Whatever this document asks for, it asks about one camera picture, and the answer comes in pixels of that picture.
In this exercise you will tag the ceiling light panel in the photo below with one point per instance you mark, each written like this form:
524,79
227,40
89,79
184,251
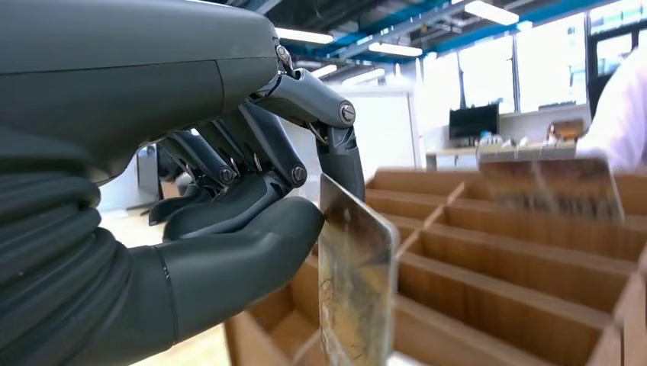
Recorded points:
394,49
303,36
323,71
364,76
491,12

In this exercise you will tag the person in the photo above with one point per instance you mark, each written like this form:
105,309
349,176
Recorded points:
619,116

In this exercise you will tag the brown cardboard box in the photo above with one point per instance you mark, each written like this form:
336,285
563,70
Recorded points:
567,130

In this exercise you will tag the black computer monitor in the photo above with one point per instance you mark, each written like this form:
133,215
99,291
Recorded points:
474,121

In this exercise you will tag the grey laptop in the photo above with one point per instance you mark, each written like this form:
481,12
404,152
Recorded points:
551,189

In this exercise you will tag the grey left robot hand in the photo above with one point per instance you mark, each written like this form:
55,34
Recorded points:
126,76

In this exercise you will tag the wooden compartment card box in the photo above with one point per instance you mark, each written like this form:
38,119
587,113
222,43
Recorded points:
505,283

